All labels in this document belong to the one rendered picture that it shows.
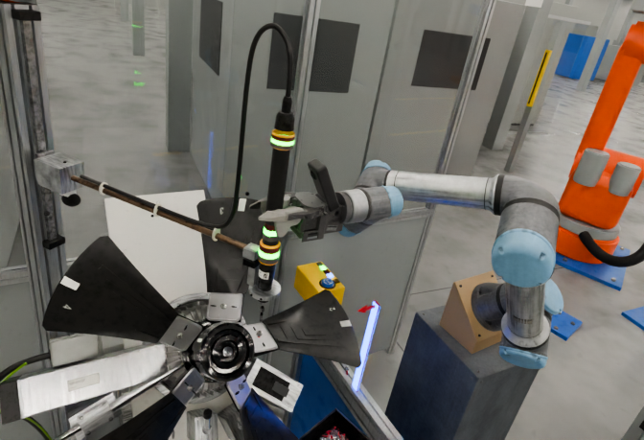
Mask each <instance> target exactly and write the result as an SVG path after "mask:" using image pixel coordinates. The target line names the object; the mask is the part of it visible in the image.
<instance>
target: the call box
mask: <svg viewBox="0 0 644 440"><path fill-rule="evenodd" d="M316 263H318V262H316ZM316 263H311V264H306V265H301V266H298V267H297V269H296V275H295V282H294V287H295V288H296V290H297V291H298V292H299V294H300V295H301V296H302V297H303V299H304V300H307V299H309V298H310V297H312V296H314V295H315V294H317V293H318V292H320V291H322V290H324V289H327V290H329V291H330V292H331V293H332V294H333V295H334V296H335V298H336V299H337V300H338V302H339V303H340V305H341V304H342V299H343V294H344V290H345V287H344V286H343V285H342V284H341V283H337V284H336V283H335V282H333V286H332V287H331V288H326V287H324V286H322V284H321V283H322V280H323V279H325V278H329V277H328V276H327V274H325V273H324V272H323V270H322V269H321V268H320V266H318V265H317V264H316Z"/></svg>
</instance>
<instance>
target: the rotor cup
mask: <svg viewBox="0 0 644 440"><path fill-rule="evenodd" d="M197 323H199V324H202V325H204V327H203V328H202V330H201V332H200V333H199V334H198V336H197V337H196V338H195V340H194V341H193V342H192V343H191V345H190V346H189V347H188V349H187V350H186V351H180V357H181V361H182V364H183V367H184V368H185V370H186V371H188V370H189V369H190V368H191V367H192V366H193V367H194V368H195V369H196V370H197V371H198V373H199V374H200V375H201V376H202V378H203V379H204V380H205V382H231V381H234V380H236V379H238V378H239V377H241V376H242V375H243V374H244V373H245V372H246V371H247V370H248V369H249V367H250V365H251V363H252V361H253V358H254V354H255V346H254V341H253V338H252V336H251V334H250V333H249V332H248V331H247V330H246V329H245V328H244V327H243V326H242V325H240V324H238V323H234V322H227V321H211V320H207V317H206V318H203V319H201V320H199V321H197ZM199 338H202V340H201V342H197V341H198V339H199ZM227 346H229V347H231V348H232V349H233V354H232V355H231V356H230V357H226V356H225V355H224V354H223V349H224V348H225V347H227ZM202 373H203V374H206V375H207V376H208V377H206V376H204V375H203V374H202Z"/></svg>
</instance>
